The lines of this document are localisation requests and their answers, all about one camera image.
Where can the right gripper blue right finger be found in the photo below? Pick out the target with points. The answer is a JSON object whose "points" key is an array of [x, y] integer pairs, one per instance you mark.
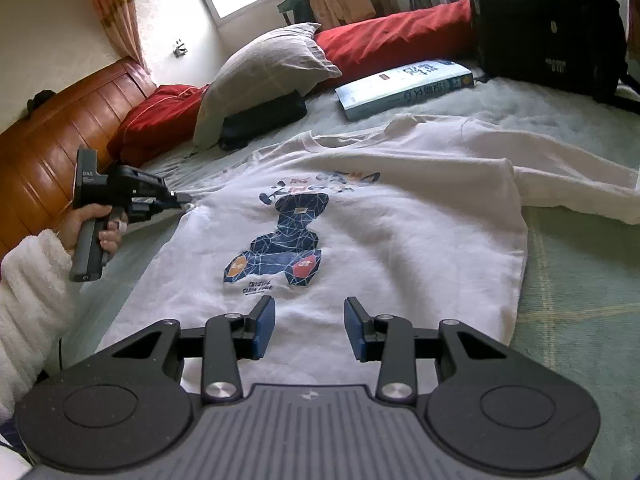
{"points": [[389, 340]]}

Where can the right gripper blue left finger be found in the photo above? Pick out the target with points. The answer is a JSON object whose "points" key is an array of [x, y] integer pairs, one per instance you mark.
{"points": [[228, 339]]}

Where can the white printed sweatshirt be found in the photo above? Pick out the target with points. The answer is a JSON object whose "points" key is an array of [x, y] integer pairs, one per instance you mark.
{"points": [[421, 218]]}

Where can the person's left hand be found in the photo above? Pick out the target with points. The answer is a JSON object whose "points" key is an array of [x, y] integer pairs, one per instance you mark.
{"points": [[109, 239]]}

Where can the red pillow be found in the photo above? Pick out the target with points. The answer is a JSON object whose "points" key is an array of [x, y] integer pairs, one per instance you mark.
{"points": [[163, 121]]}

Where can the wooden headboard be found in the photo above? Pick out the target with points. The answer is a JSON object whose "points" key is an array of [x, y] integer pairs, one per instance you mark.
{"points": [[38, 154]]}

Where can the black folded cloth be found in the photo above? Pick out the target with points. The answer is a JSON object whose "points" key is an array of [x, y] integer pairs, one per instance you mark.
{"points": [[239, 129]]}

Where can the green quilted bed cover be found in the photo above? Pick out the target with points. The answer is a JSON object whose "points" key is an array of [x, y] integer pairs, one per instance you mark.
{"points": [[578, 312]]}

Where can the grey pillow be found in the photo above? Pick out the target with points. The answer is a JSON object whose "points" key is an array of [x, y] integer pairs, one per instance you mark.
{"points": [[279, 62]]}

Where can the orange curtain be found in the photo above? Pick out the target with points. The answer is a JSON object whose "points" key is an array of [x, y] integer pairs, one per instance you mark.
{"points": [[120, 23]]}

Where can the light blue book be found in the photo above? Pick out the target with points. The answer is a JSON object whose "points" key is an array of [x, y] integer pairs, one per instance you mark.
{"points": [[402, 86]]}

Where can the red blanket roll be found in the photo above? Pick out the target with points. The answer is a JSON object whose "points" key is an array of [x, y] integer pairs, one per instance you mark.
{"points": [[369, 47]]}

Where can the black backpack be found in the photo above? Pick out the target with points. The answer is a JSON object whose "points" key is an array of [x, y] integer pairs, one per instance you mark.
{"points": [[576, 46]]}

